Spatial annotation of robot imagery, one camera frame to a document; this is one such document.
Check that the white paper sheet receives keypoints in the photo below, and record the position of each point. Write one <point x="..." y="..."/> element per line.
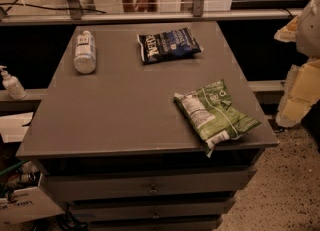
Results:
<point x="14" y="127"/>

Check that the grey drawer cabinet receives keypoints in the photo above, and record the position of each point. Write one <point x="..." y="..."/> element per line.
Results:
<point x="115" y="149"/>

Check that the clear plastic water bottle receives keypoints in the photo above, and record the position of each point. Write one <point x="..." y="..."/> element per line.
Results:
<point x="85" y="53"/>

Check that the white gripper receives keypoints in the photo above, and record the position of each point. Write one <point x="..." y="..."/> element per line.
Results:
<point x="310" y="33"/>

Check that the green chip bag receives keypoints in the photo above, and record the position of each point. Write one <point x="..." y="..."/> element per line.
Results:
<point x="210" y="112"/>

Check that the white cardboard box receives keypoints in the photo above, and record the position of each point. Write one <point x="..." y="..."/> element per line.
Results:
<point x="28" y="204"/>

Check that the white pump dispenser bottle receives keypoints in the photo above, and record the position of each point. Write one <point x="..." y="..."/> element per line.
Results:
<point x="12" y="85"/>

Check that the dark blue snack bag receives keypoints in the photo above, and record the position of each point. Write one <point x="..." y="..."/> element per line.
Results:
<point x="170" y="45"/>

